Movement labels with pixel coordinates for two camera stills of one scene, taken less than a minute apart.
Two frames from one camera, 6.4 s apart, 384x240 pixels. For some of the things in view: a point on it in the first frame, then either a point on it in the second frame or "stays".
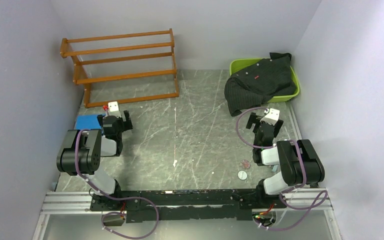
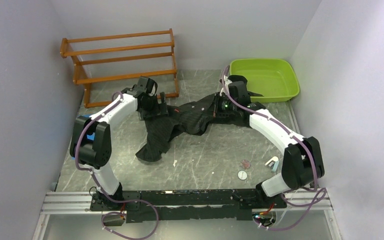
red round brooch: x=245 y=164 stays
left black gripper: x=126 y=125 to x=162 y=108
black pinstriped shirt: x=268 y=78 to x=195 y=117
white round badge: x=242 y=175 stays
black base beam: x=221 y=204 stays
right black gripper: x=254 y=119 to x=216 y=111
